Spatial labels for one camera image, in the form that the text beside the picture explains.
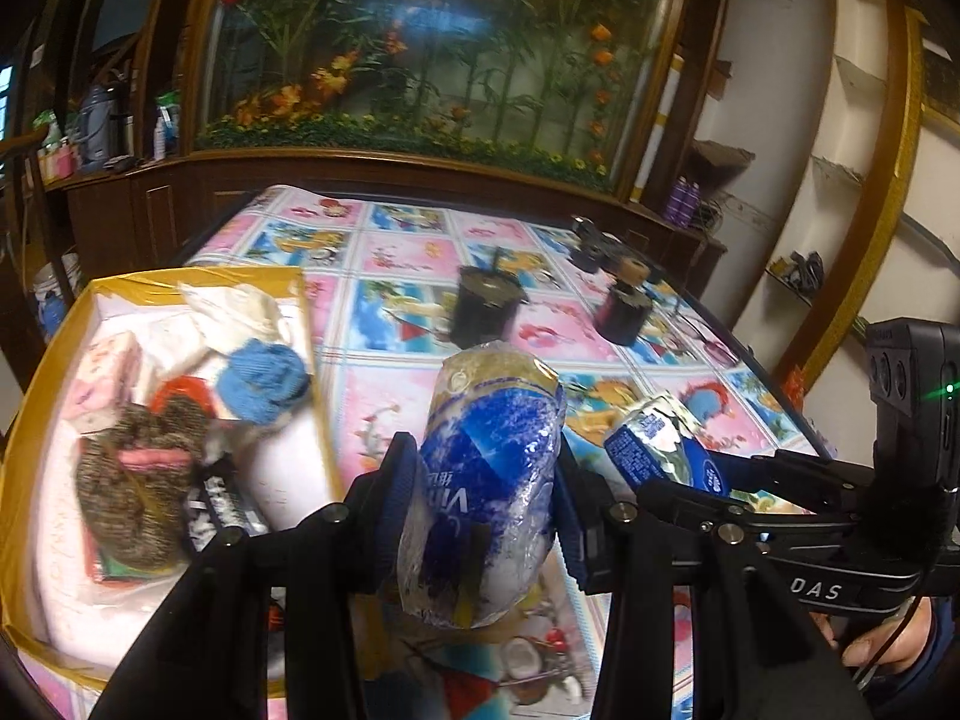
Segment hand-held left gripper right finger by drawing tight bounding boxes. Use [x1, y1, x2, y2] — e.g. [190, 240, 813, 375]
[553, 456, 875, 720]

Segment blue white tissue pack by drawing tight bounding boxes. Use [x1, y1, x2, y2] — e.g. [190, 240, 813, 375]
[396, 341, 569, 629]
[604, 394, 732, 500]

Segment dark items on shelf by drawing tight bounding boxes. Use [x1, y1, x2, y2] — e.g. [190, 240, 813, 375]
[769, 249, 826, 293]

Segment wooden cabinet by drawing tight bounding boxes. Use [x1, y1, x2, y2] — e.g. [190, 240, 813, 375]
[37, 0, 736, 293]

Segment brown cardboard piece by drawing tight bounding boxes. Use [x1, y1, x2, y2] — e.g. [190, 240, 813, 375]
[690, 139, 755, 166]

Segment white bucket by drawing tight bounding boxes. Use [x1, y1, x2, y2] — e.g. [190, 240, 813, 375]
[30, 255, 83, 308]

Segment aquarium with artificial plants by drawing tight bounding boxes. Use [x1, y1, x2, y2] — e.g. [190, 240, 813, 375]
[195, 0, 683, 192]

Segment red foil ball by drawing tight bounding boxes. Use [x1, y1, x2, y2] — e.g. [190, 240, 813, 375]
[150, 377, 222, 425]

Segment green white packet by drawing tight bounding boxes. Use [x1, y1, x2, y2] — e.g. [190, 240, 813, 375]
[154, 90, 185, 158]

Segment blue water bottle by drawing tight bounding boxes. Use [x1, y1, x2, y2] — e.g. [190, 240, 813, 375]
[37, 292, 68, 342]

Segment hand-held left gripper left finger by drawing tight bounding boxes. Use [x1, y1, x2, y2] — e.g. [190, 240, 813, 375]
[90, 431, 419, 720]

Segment grey thermos jug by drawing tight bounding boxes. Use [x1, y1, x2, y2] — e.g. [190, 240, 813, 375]
[75, 82, 125, 173]

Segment person's right hand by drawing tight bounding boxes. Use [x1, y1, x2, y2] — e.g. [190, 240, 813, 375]
[810, 600, 935, 669]

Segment green yellow red sponge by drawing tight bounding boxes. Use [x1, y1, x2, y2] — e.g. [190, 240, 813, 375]
[86, 540, 188, 586]

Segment black white printed pack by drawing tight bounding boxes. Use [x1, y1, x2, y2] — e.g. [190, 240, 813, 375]
[184, 457, 275, 556]

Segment white arched wall shelf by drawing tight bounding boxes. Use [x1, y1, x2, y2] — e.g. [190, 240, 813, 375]
[750, 0, 960, 391]

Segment blue knitted cloth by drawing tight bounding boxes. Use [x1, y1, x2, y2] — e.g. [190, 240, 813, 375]
[216, 337, 312, 425]

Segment black device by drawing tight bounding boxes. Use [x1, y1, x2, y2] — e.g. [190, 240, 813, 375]
[566, 216, 623, 275]

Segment white plastic bag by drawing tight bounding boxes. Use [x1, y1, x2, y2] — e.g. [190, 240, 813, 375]
[146, 315, 226, 383]
[180, 281, 290, 357]

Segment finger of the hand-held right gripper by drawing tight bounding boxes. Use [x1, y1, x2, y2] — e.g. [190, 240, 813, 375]
[701, 450, 879, 515]
[637, 480, 819, 545]

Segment black cup with straw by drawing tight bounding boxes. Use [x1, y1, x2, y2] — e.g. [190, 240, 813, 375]
[448, 247, 522, 350]

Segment white tray with gold rim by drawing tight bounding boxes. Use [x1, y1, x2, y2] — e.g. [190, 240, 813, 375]
[0, 264, 346, 700]

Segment pink tissue pack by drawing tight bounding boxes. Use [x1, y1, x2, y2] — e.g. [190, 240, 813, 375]
[64, 330, 143, 436]

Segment dark cylindrical weight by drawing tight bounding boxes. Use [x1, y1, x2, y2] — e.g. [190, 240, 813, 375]
[594, 286, 653, 346]

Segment white rolled poster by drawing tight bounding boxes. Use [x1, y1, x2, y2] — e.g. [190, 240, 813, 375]
[630, 52, 687, 203]

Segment printed plastic tablecloth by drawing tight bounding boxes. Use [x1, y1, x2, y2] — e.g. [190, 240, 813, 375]
[15, 184, 833, 720]

